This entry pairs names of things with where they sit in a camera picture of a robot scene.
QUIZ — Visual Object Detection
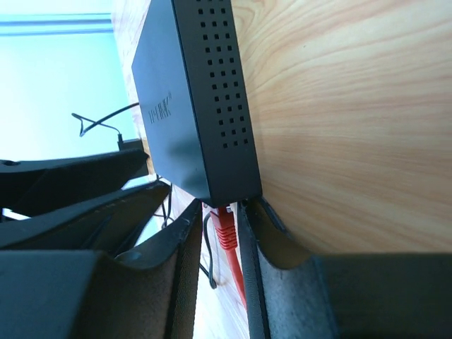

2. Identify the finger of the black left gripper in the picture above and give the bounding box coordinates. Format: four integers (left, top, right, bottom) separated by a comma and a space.
1, 181, 170, 256
1, 149, 148, 216

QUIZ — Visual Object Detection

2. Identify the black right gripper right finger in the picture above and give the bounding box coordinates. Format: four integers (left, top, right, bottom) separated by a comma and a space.
237, 197, 451, 338

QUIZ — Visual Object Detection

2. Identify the aluminium front frame rail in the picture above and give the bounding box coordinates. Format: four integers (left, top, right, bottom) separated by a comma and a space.
1, 13, 113, 37

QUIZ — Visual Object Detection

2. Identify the black network switch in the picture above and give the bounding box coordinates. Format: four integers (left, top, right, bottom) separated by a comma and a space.
131, 0, 262, 208

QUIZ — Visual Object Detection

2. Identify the thin black adapter cable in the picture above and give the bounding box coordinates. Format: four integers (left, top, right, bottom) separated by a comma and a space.
71, 102, 174, 229

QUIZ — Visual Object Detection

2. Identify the black cable with usb plug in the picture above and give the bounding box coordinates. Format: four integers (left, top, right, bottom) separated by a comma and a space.
199, 211, 218, 290

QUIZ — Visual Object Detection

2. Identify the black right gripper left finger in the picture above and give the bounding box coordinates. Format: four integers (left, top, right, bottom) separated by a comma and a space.
1, 200, 202, 338

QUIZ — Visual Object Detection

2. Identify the black power adapter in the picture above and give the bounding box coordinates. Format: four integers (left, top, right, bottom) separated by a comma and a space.
117, 133, 143, 150

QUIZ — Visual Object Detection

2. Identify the red ethernet cable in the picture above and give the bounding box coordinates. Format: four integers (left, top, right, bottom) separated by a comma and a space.
210, 204, 248, 310

